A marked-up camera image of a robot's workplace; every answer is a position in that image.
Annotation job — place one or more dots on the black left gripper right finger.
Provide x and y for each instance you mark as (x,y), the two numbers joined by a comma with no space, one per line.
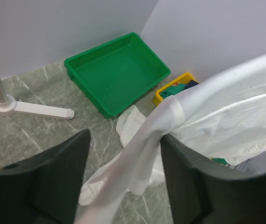
(202,191)

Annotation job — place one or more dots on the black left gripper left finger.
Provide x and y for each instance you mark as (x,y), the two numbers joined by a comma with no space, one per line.
(45,185)

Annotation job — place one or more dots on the white t shirt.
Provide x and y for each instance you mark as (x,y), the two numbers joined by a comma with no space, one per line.
(222,117)

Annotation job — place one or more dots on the silver clothes rack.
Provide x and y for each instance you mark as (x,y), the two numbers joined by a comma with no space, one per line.
(9,105)

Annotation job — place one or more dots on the yellow plastic bin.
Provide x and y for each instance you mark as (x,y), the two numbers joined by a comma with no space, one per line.
(183,82)

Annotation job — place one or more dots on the green garment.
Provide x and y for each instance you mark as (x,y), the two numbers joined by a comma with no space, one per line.
(172,90)

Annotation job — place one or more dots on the blue denim jeans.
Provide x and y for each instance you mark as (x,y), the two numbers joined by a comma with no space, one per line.
(191,84)

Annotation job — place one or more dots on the green plastic bin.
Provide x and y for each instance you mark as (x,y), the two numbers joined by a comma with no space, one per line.
(116,74)

